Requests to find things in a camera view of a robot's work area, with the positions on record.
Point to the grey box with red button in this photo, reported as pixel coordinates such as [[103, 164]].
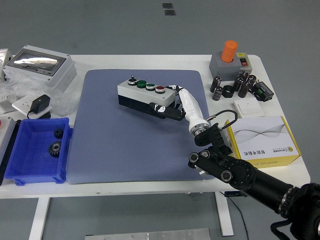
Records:
[[6, 135]]

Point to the grey base block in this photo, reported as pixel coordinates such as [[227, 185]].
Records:
[[222, 68]]

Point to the grey enclosure with clear window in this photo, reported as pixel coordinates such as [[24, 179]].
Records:
[[62, 77]]

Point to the dark floor plate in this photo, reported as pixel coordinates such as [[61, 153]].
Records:
[[167, 5], [170, 13]]

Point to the grey switch box yellow label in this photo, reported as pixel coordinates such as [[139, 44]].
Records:
[[246, 66]]

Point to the white table leg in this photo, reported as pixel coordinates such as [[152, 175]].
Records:
[[225, 217], [38, 220]]

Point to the black cylindrical capacitor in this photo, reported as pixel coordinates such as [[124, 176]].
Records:
[[244, 75], [215, 84], [238, 83], [217, 93], [251, 80], [244, 89]]

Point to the white socket plate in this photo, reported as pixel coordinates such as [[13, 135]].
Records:
[[21, 103]]

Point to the black power adapter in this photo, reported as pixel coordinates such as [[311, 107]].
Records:
[[40, 103]]

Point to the silver metal plate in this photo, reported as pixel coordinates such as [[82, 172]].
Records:
[[150, 235]]

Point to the white wall switch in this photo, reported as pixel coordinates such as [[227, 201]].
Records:
[[248, 108]]

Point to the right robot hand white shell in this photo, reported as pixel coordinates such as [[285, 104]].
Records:
[[192, 110]]

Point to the grey four-button control box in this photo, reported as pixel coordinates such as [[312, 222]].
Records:
[[135, 93]]

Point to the blue plastic bin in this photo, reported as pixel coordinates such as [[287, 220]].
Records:
[[27, 160]]

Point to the orange cylinder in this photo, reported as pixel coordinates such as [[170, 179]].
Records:
[[228, 51]]

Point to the yellow and white cardboard box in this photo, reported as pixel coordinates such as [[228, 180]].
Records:
[[265, 135]]

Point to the black table height controller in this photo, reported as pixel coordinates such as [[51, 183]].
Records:
[[232, 194]]

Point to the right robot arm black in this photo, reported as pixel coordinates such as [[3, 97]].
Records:
[[250, 177]]

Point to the grey-blue table mat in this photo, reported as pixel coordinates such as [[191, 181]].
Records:
[[112, 150]]

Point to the small black bevel gear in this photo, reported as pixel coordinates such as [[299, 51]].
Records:
[[58, 133]]

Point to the large black bevel gear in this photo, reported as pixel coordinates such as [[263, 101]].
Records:
[[55, 149]]

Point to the clear plastic bag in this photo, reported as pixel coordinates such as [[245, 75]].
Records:
[[62, 102]]

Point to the black module green terminal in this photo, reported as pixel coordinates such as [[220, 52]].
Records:
[[263, 90]]

